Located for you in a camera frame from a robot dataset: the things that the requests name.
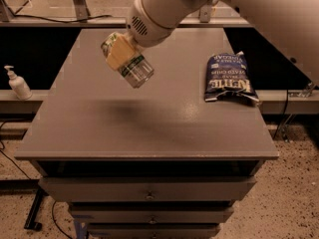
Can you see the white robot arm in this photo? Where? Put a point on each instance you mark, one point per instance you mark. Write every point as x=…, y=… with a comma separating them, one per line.
x=291, y=26

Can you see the grey drawer cabinet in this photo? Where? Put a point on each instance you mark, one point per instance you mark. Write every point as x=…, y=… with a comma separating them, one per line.
x=71, y=139

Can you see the top grey drawer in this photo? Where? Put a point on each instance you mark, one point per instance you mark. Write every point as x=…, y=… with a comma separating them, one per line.
x=160, y=189

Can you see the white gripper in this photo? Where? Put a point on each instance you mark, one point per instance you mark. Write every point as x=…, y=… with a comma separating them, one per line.
x=149, y=30

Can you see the bottom grey drawer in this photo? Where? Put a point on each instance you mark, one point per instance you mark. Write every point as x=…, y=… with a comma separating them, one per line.
x=159, y=231

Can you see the blue kettle chips bag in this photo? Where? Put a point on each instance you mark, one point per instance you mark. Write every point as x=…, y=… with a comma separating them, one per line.
x=227, y=74

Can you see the middle grey drawer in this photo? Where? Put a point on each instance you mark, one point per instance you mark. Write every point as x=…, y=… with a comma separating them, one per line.
x=151, y=214

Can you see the black floor bracket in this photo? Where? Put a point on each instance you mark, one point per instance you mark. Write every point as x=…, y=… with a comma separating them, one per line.
x=31, y=223

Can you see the grey drawer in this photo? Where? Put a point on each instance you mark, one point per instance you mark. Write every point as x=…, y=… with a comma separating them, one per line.
x=151, y=214
x=160, y=189
x=159, y=231

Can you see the white pump bottle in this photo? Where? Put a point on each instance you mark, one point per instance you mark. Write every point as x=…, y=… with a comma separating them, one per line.
x=18, y=84

